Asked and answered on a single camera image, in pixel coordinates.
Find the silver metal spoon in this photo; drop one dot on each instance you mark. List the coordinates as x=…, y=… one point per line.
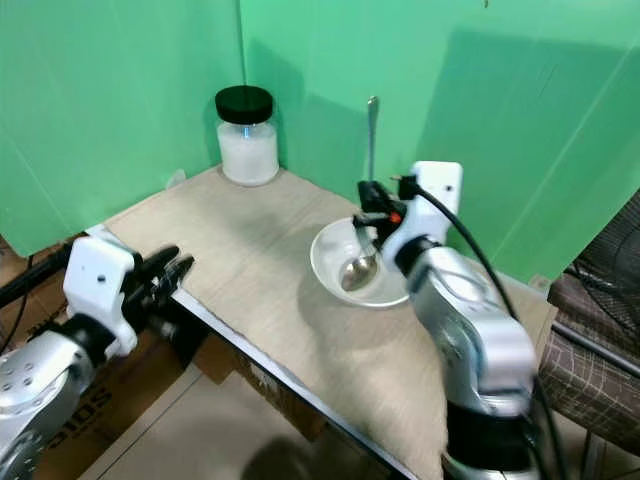
x=358, y=273

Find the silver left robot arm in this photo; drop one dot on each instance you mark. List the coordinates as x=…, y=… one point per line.
x=32, y=385

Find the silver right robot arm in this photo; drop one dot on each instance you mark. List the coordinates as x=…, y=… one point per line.
x=480, y=340

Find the white round bowl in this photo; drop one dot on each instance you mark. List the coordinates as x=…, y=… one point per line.
x=328, y=262

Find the printed brown cardboard box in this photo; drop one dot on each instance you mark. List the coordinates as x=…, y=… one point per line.
x=25, y=325

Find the glass jar with black lid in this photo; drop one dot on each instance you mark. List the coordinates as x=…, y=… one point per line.
x=248, y=150

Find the brown cardboard box red print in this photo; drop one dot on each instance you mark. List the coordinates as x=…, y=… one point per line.
x=105, y=420

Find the green backdrop panel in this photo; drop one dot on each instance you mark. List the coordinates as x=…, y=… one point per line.
x=510, y=90
x=120, y=110

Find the checked brown fabric seat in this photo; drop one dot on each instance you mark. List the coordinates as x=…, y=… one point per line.
x=590, y=360

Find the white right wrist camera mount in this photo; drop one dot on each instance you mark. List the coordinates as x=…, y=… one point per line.
x=438, y=196

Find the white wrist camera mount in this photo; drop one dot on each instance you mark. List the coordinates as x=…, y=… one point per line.
x=438, y=196
x=98, y=278

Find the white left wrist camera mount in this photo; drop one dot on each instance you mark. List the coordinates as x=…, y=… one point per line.
x=98, y=278

